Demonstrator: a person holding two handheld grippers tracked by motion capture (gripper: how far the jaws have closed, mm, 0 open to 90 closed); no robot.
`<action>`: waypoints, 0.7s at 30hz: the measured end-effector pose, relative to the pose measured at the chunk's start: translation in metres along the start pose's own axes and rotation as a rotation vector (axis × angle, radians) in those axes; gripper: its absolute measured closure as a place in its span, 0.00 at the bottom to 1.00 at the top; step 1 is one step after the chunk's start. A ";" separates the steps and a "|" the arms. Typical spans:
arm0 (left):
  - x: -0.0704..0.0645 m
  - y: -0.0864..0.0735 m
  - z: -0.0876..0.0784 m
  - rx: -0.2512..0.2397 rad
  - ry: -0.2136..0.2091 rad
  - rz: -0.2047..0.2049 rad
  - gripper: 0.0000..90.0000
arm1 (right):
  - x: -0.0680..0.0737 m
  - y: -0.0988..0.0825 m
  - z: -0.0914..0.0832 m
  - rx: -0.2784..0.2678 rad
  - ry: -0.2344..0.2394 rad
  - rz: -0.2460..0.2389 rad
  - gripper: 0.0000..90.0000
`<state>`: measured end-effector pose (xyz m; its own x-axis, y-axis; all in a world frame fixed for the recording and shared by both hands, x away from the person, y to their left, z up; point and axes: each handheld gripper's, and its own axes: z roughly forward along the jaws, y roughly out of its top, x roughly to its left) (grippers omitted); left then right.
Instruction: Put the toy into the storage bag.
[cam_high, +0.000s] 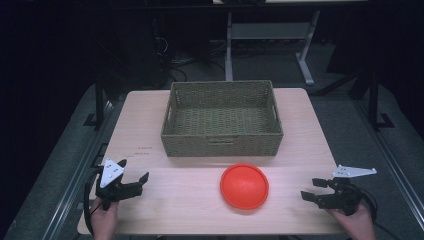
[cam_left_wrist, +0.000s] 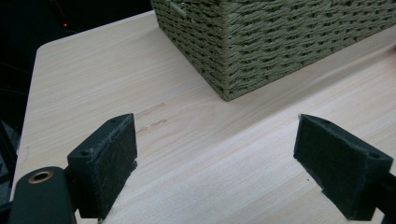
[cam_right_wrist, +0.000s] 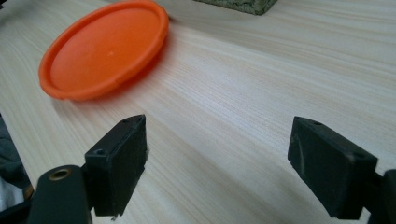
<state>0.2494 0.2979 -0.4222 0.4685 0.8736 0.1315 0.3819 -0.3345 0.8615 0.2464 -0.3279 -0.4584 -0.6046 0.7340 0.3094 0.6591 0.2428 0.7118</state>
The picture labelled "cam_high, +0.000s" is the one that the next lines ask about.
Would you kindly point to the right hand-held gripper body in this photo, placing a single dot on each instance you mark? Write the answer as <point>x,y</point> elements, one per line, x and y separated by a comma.
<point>346,193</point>

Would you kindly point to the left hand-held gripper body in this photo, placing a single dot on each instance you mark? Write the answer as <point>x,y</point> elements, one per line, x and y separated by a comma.
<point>108,181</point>

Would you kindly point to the orange plastic plate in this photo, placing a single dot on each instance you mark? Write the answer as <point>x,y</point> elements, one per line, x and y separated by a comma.
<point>244,186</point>

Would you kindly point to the green woven basket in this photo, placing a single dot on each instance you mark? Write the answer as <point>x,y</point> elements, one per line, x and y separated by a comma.
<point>222,123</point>

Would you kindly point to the person's right hand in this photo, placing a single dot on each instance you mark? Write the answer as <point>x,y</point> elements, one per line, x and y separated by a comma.
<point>356,223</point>

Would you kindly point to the person's left hand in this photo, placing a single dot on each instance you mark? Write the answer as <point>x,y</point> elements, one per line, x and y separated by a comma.
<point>104,218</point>

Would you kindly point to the black metal stand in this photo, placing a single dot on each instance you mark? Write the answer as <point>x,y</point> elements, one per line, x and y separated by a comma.
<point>97,100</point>
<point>375,100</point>

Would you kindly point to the grey metal desk frame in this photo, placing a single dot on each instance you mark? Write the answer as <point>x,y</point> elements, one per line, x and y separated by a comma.
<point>266,36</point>

